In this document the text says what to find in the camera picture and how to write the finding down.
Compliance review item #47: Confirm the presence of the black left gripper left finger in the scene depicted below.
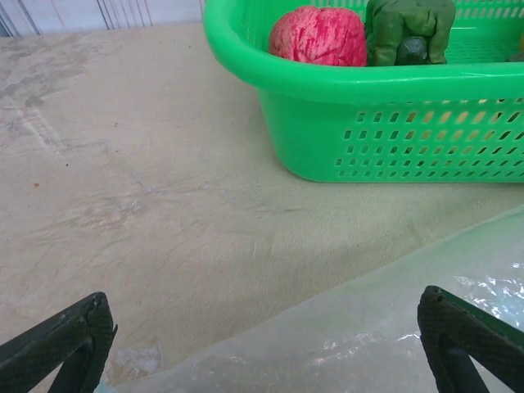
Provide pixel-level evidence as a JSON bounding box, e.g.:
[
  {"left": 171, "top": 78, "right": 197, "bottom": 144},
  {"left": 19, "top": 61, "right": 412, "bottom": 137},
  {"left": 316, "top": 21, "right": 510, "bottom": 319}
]
[{"left": 0, "top": 291, "right": 119, "bottom": 393}]

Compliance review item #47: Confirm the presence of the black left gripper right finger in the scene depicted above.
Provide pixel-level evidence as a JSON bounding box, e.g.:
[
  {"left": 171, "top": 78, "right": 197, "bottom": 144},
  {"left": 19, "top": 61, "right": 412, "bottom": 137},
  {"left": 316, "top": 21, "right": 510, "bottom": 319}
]
[{"left": 417, "top": 285, "right": 524, "bottom": 393}]

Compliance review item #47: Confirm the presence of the clear zip-top bag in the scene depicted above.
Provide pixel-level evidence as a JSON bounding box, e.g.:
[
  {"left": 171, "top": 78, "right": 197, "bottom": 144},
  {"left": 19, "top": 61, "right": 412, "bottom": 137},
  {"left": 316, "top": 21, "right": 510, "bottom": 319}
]
[{"left": 96, "top": 204, "right": 524, "bottom": 393}]

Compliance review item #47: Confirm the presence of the green toy bell pepper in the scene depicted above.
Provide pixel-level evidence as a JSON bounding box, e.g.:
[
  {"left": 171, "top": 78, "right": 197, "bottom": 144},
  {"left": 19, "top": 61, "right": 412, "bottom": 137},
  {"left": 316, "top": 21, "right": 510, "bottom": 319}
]
[{"left": 363, "top": 0, "right": 457, "bottom": 67}]

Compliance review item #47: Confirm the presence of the red toy apple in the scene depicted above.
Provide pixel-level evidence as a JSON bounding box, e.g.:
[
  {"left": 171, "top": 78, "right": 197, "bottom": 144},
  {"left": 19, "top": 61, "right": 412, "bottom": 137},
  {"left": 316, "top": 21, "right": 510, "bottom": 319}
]
[{"left": 268, "top": 5, "right": 368, "bottom": 68}]

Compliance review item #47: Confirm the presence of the green plastic basket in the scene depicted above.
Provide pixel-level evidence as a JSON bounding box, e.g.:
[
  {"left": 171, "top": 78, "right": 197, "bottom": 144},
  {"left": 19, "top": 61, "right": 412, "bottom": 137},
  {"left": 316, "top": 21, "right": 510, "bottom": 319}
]
[{"left": 203, "top": 0, "right": 524, "bottom": 184}]

